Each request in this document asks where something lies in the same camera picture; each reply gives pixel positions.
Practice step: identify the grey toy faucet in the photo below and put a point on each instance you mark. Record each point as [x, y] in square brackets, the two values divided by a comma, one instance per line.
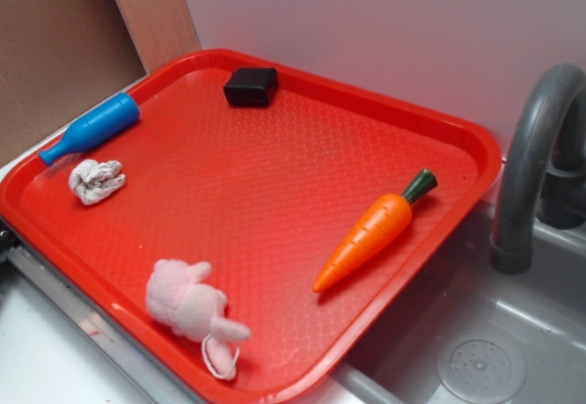
[544, 175]

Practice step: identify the black plastic box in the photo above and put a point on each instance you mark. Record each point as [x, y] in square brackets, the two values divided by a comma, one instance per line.
[251, 87]

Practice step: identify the crumpled white paper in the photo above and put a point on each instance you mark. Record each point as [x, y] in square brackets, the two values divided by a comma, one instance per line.
[92, 181]

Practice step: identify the pink plush bunny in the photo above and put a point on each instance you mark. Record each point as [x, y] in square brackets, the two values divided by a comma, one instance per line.
[178, 297]

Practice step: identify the metal rail strip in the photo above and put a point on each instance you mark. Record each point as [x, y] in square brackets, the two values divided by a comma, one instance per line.
[57, 348]

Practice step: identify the blue plastic toy bottle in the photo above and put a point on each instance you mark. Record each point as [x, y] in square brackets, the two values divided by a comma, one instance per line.
[94, 128]

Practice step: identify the grey plastic sink basin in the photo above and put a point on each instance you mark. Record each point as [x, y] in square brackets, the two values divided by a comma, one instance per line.
[461, 332]

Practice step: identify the red plastic tray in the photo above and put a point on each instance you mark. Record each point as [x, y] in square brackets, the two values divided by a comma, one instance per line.
[262, 194]

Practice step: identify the brown wooden board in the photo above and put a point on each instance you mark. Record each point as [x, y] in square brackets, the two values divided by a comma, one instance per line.
[61, 57]

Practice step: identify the orange toy carrot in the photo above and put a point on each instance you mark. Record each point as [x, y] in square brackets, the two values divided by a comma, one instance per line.
[383, 222]

